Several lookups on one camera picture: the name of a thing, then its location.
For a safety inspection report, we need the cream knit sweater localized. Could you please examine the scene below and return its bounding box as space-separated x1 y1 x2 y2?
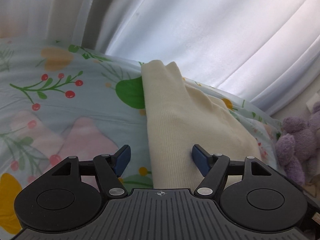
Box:
141 60 261 190

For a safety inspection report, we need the purple plush toy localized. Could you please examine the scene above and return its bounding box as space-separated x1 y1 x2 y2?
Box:
275 102 319 186

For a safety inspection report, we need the floral light blue bedsheet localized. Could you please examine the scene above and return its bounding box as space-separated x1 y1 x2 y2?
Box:
1 38 281 239

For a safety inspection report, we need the white sheer curtain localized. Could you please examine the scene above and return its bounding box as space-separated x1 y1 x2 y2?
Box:
1 0 319 115

